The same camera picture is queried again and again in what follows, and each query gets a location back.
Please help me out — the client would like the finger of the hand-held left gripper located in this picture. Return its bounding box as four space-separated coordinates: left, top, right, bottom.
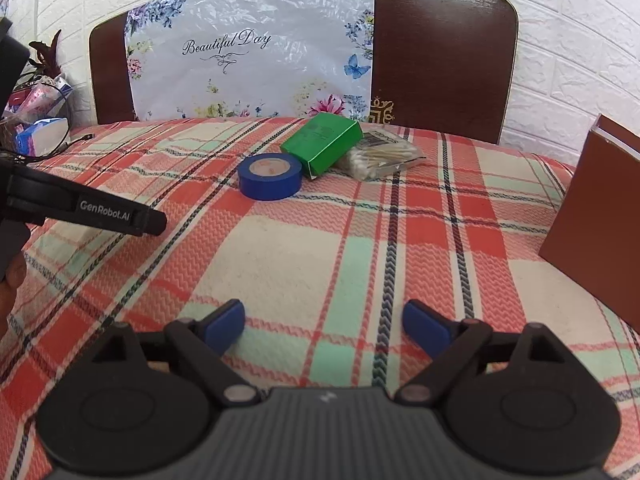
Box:
132 206 168 237

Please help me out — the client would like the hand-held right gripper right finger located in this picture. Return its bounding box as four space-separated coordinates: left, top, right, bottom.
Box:
394 299 568 407

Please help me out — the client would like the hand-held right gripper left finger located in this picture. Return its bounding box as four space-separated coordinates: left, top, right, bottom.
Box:
92 299 262 407

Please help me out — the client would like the brown cardboard box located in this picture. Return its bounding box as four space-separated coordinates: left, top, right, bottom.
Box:
539 114 640 334

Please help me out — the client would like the person's left hand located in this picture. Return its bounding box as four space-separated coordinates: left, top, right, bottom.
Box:
0 255 27 337

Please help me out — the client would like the blue and white packet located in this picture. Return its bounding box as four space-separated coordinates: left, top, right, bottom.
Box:
14 117 69 157

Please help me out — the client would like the red plaid blanket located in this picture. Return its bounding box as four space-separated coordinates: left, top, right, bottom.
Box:
0 117 640 480

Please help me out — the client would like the blue tape roll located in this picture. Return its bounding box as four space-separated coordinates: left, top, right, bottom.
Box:
237 152 303 202

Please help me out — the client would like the dark red plant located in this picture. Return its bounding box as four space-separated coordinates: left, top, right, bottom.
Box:
26 30 64 80

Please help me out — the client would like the floral plastic sheet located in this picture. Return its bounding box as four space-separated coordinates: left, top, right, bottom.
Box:
125 0 376 122

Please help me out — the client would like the cotton swab packet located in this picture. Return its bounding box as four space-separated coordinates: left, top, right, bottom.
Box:
340 130 427 180

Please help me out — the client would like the green cardboard box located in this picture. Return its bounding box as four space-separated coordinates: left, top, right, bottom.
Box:
280 112 365 181

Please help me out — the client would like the brown wooden headboard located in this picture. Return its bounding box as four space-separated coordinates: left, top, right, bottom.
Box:
90 0 519 146

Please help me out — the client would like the black cable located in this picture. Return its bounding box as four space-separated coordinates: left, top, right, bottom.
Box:
27 132 95 162

